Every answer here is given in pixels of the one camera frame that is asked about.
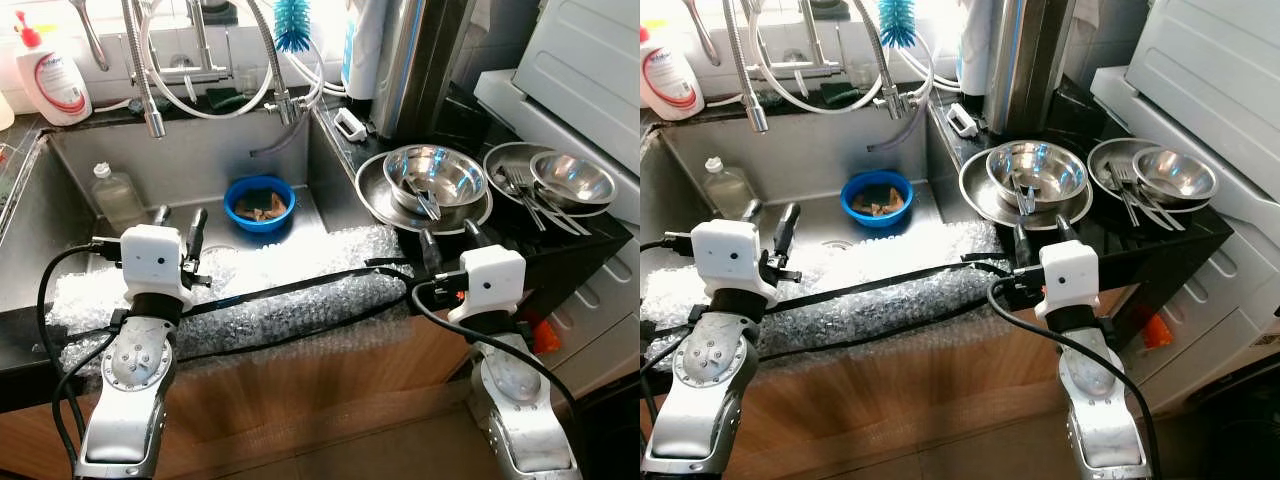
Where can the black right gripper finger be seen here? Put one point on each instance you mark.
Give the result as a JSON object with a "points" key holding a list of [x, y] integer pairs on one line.
{"points": [[1023, 245], [474, 238], [1066, 230], [431, 252]]}

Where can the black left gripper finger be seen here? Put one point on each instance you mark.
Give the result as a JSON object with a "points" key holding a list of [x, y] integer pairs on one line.
{"points": [[161, 216], [197, 235], [750, 211], [787, 232]]}

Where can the steel spoon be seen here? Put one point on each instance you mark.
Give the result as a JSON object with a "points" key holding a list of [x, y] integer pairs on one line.
{"points": [[1022, 188], [420, 190], [432, 205], [1033, 202]]}

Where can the steel bowl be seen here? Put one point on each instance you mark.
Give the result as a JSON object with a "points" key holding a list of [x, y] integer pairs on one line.
{"points": [[1058, 165], [455, 170], [575, 178], [1178, 175]]}

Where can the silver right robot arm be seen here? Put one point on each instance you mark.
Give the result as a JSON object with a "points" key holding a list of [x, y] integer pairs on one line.
{"points": [[1105, 430], [520, 430]]}

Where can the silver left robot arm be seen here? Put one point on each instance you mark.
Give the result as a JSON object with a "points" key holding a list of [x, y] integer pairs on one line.
{"points": [[700, 420], [125, 420]]}

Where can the steel kitchen sink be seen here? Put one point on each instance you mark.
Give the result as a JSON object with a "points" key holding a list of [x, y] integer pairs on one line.
{"points": [[190, 150], [800, 150]]}

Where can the clear plastic bottle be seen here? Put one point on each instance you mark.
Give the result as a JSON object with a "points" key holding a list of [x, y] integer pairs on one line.
{"points": [[728, 192], [118, 200]]}

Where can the blue plastic bowl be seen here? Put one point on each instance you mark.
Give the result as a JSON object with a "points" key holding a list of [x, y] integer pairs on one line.
{"points": [[235, 210], [852, 205]]}

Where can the steel fork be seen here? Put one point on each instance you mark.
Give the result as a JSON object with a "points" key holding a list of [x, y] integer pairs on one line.
{"points": [[535, 200], [1115, 178], [512, 180], [570, 220], [1168, 216], [1138, 198]]}

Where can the brown sponge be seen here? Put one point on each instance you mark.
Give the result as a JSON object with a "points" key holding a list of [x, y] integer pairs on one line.
{"points": [[878, 200], [260, 205]]}

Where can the flexible steel faucet spout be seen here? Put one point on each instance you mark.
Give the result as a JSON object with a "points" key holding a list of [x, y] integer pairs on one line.
{"points": [[757, 118], [155, 122]]}

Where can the bubble wrap sheet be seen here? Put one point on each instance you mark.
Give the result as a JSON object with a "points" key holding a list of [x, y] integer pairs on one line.
{"points": [[900, 250], [300, 250]]}

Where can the small orange object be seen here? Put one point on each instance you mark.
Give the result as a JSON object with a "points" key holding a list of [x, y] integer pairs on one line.
{"points": [[1157, 330], [547, 336]]}

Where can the green sponge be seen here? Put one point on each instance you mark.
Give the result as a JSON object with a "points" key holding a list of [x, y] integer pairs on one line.
{"points": [[842, 95], [228, 99]]}

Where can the small white plastic clip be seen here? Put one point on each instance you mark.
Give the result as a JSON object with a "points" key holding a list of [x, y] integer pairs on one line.
{"points": [[350, 124], [962, 120]]}

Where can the steel sink faucet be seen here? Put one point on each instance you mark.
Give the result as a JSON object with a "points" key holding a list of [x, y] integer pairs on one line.
{"points": [[800, 70], [205, 45]]}

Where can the white plastic drawer unit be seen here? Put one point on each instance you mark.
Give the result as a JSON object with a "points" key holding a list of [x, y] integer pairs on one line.
{"points": [[600, 320], [1220, 320]]}

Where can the white dish soap bottle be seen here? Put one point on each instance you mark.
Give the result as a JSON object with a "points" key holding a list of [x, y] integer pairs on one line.
{"points": [[668, 85], [55, 85]]}

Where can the wooden sink cabinet front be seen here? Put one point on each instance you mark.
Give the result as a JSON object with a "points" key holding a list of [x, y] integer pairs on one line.
{"points": [[300, 400], [900, 400]]}

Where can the steel water dispenser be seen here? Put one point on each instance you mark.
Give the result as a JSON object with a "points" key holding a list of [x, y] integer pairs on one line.
{"points": [[410, 60], [1020, 60]]}

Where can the pale yellow container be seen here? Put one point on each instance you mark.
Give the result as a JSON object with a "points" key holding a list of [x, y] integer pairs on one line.
{"points": [[6, 112]]}

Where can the large white countertop appliance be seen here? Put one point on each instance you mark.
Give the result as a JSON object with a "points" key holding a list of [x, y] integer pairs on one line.
{"points": [[1200, 70], [580, 60]]}

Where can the small black holder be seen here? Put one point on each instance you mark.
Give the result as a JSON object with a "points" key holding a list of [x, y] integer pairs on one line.
{"points": [[218, 12], [828, 9]]}

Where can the teal bottle brush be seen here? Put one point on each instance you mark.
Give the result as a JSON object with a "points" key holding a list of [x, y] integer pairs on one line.
{"points": [[897, 25], [293, 28]]}

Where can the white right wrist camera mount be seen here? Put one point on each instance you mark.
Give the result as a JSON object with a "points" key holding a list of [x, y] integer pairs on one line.
{"points": [[1068, 280], [490, 285]]}

